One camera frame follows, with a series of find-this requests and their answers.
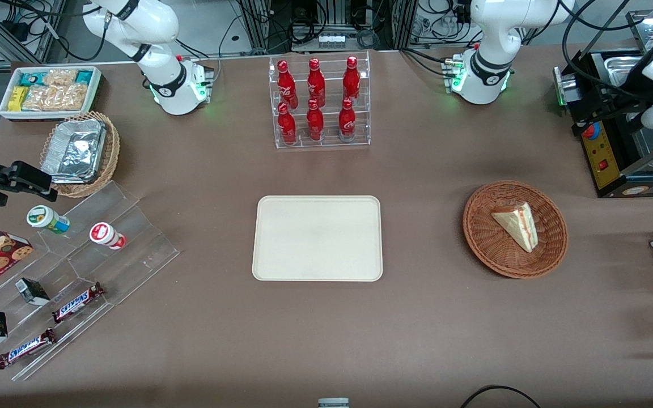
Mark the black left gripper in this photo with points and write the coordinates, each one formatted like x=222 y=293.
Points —
x=614 y=106

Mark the triangular sandwich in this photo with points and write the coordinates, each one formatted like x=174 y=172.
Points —
x=518 y=226

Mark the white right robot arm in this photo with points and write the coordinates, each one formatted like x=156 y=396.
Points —
x=134 y=25

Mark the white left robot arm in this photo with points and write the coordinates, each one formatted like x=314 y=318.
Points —
x=491 y=34

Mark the small light wicker basket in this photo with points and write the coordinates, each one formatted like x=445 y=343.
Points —
x=110 y=153

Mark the large brown wicker basket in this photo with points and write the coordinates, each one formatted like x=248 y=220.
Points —
x=508 y=258

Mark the beige plastic tray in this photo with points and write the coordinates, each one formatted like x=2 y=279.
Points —
x=316 y=238

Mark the green label yogurt cup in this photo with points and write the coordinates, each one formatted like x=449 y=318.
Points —
x=46 y=218

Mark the black food warmer cabinet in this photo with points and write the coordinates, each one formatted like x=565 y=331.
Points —
x=615 y=164

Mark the stacked aluminium foil containers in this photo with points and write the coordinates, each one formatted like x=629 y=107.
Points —
x=74 y=152

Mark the white rectangular snack bin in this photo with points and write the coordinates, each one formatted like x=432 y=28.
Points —
x=49 y=114

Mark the clear bag of crackers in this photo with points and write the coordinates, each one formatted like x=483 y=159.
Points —
x=40 y=99
x=72 y=96
x=60 y=77

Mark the yellow snack packet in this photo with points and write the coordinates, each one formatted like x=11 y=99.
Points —
x=17 y=99

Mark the red label yogurt cup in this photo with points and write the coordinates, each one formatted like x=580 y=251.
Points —
x=106 y=235

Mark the teal snack packet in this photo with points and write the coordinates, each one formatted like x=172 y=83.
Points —
x=33 y=78
x=84 y=76

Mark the clear acrylic stepped display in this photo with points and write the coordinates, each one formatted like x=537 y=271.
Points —
x=134 y=255

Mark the Snickers chocolate bar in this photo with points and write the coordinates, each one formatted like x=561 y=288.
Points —
x=25 y=349
x=77 y=302

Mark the red cola bottle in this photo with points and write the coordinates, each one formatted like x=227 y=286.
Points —
x=286 y=124
x=286 y=85
x=316 y=82
x=347 y=120
x=315 y=122
x=351 y=79

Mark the clear acrylic bottle rack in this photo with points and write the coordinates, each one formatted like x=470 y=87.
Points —
x=329 y=141

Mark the white power strip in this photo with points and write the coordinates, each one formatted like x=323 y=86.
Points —
x=332 y=41

